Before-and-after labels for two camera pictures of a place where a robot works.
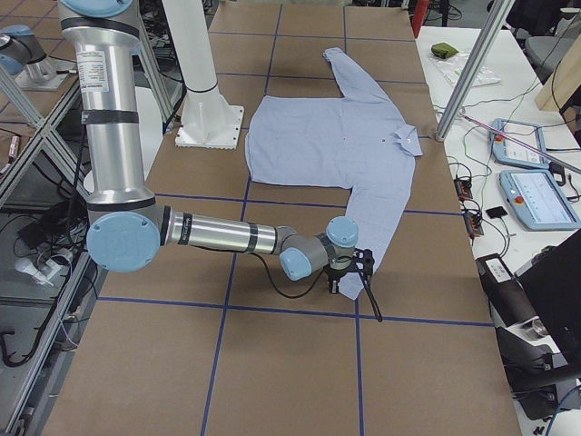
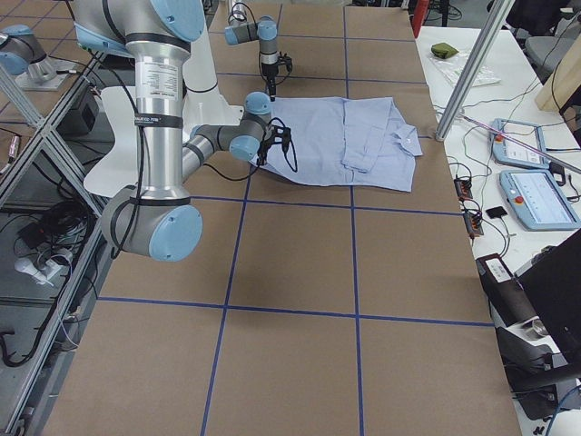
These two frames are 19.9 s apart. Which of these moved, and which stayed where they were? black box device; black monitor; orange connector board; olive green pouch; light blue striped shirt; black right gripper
Moved: light blue striped shirt; black right gripper
Stayed: black box device; olive green pouch; orange connector board; black monitor
